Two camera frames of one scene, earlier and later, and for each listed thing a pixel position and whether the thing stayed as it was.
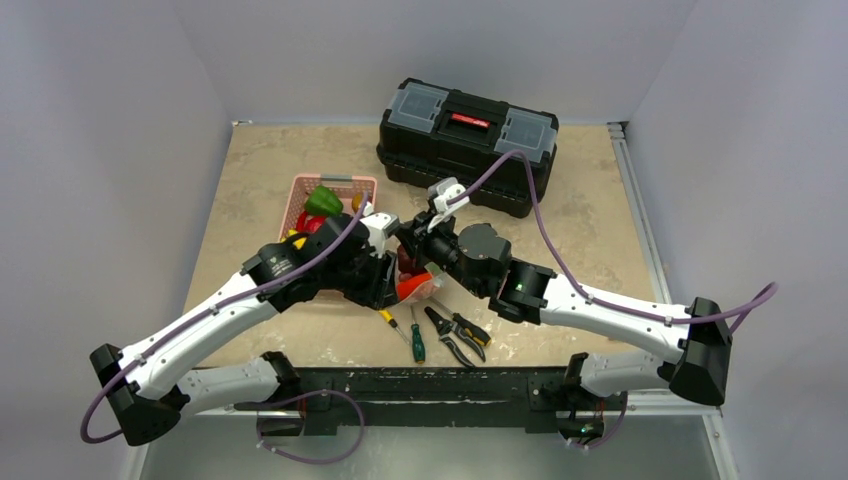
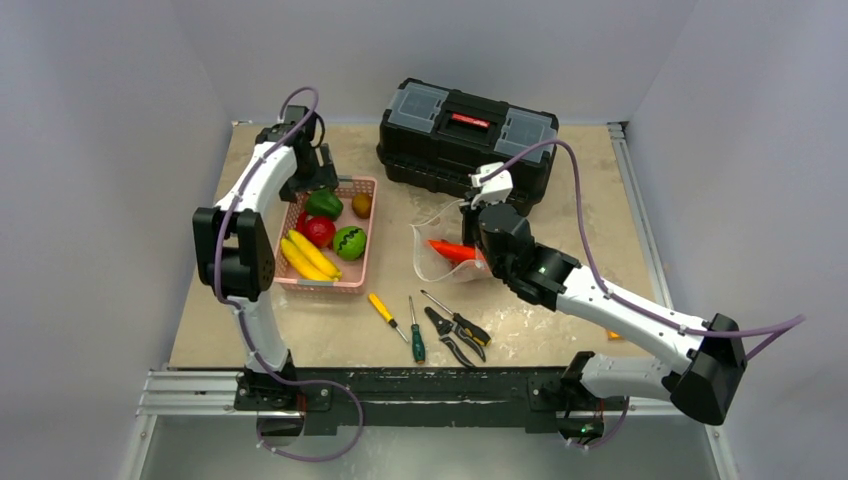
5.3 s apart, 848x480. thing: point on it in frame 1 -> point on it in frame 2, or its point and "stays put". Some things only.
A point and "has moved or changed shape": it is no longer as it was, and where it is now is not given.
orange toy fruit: (356, 202) stays put
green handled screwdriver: (418, 343) stays put
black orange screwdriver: (466, 327) stays put
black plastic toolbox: (430, 133) stays put
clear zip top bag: (414, 284) has moved or changed shape
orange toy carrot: (406, 288) has moved or changed shape
